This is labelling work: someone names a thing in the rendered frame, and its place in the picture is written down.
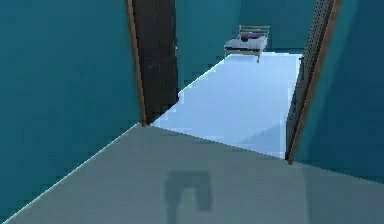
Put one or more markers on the dark brown room door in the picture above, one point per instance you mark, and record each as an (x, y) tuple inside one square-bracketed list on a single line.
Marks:
[(156, 60)]

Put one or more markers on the brown ball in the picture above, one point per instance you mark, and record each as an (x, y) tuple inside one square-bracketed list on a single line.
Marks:
[(245, 37)]

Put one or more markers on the purple pillow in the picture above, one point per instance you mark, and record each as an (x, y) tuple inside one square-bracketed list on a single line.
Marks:
[(254, 36)]

